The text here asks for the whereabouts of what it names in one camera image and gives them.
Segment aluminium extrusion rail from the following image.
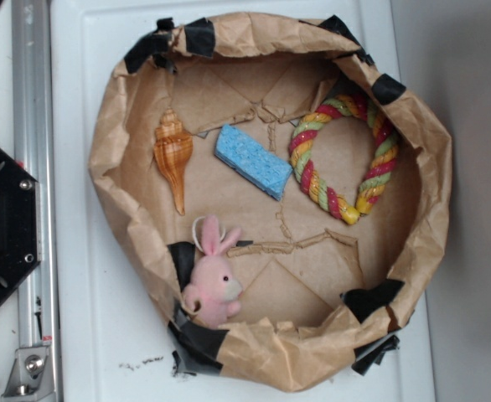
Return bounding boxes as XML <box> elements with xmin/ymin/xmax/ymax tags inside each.
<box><xmin>11</xmin><ymin>0</ymin><xmax>59</xmax><ymax>357</ymax></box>

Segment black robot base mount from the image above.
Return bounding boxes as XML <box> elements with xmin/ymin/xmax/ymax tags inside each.
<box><xmin>0</xmin><ymin>148</ymin><xmax>39</xmax><ymax>306</ymax></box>

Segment multicolour rope ring toy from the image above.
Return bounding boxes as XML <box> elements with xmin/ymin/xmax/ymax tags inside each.
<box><xmin>288</xmin><ymin>93</ymin><xmax>401</xmax><ymax>225</ymax></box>

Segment blue sponge block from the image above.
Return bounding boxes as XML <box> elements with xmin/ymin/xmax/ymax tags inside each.
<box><xmin>214</xmin><ymin>125</ymin><xmax>292</xmax><ymax>201</ymax></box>

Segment orange striped conch shell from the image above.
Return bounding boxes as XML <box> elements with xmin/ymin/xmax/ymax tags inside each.
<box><xmin>153</xmin><ymin>108</ymin><xmax>194</xmax><ymax>215</ymax></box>

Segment brown paper-lined round bin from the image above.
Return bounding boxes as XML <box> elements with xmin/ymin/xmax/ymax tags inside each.
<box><xmin>89</xmin><ymin>13</ymin><xmax>452</xmax><ymax>392</ymax></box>

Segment metal corner bracket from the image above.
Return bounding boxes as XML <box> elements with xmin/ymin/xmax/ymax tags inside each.
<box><xmin>1</xmin><ymin>346</ymin><xmax>54</xmax><ymax>401</ymax></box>

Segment white tray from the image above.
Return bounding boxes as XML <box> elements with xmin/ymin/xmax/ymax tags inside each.
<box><xmin>50</xmin><ymin>1</ymin><xmax>435</xmax><ymax>401</ymax></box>

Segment pink plush bunny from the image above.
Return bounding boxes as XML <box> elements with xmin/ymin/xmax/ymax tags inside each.
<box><xmin>183</xmin><ymin>214</ymin><xmax>242</xmax><ymax>329</ymax></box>

